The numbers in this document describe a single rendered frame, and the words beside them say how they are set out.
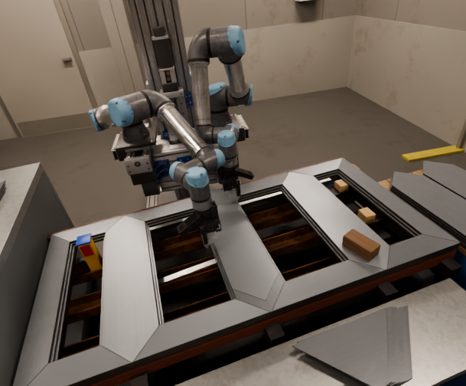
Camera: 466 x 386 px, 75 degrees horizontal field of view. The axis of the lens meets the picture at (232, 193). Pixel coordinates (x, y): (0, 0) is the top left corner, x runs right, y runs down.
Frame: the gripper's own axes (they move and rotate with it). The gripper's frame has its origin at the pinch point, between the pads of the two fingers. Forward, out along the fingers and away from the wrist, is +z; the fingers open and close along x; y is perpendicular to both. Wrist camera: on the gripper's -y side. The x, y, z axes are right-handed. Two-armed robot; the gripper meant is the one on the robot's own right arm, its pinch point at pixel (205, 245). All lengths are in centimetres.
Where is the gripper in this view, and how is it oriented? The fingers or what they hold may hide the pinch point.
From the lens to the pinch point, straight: 126.3
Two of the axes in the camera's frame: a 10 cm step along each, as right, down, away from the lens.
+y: 9.5, -2.5, 2.0
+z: 0.9, 8.1, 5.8
